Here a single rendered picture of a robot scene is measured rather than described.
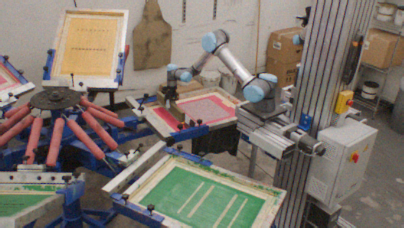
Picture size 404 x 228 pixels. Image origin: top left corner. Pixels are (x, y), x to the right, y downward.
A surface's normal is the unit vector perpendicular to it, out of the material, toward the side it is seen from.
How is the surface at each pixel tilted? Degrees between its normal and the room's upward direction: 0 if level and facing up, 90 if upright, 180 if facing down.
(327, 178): 90
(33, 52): 90
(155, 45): 89
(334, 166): 90
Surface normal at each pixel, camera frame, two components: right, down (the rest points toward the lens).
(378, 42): -0.86, 0.16
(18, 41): 0.53, 0.44
